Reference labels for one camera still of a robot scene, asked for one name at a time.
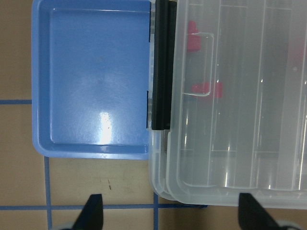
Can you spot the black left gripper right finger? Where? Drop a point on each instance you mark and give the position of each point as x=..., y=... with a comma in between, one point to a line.
x=252, y=216

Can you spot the clear plastic box lid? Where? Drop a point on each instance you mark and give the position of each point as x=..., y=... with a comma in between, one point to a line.
x=239, y=100

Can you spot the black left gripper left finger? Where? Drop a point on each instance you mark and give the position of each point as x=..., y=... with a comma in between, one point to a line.
x=91, y=216

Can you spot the black box latch handle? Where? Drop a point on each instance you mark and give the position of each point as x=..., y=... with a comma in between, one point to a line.
x=164, y=44

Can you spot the clear plastic storage box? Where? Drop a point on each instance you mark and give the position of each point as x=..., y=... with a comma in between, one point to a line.
x=159, y=167

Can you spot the blue plastic tray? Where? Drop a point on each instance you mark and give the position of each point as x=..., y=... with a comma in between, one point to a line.
x=90, y=78

